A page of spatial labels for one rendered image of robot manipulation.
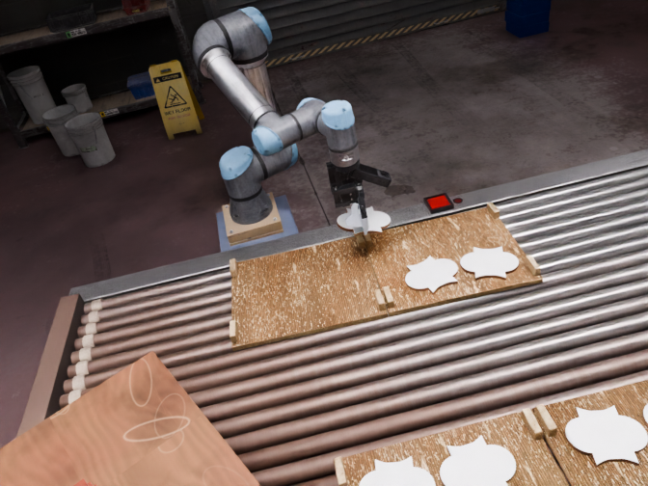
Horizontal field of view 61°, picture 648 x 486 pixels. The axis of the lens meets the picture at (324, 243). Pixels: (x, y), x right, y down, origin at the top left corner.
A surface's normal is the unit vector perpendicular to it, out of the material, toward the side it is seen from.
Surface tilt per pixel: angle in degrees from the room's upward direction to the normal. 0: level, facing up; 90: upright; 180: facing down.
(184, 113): 78
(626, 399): 0
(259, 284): 0
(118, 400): 0
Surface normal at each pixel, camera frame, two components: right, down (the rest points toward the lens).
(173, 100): 0.11, 0.37
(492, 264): -0.16, -0.78
